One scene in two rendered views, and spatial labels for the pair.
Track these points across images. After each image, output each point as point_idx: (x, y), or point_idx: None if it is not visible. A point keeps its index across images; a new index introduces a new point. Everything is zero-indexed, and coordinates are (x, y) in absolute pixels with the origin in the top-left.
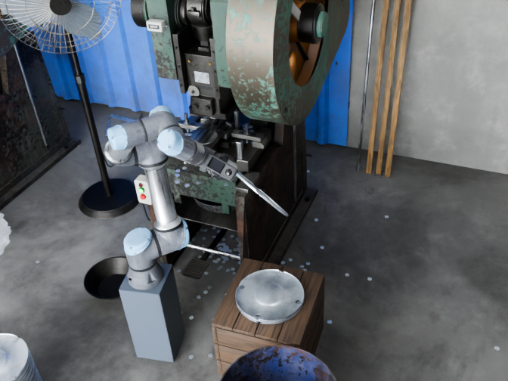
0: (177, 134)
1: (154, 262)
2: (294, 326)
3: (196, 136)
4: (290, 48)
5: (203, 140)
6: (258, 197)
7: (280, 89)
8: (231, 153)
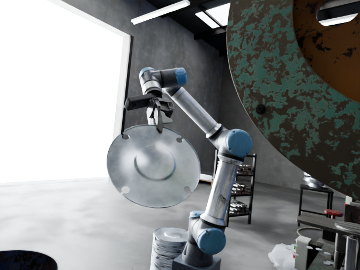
0: (145, 68)
1: (193, 241)
2: None
3: (353, 224)
4: None
5: (345, 225)
6: None
7: (247, 64)
8: (358, 266)
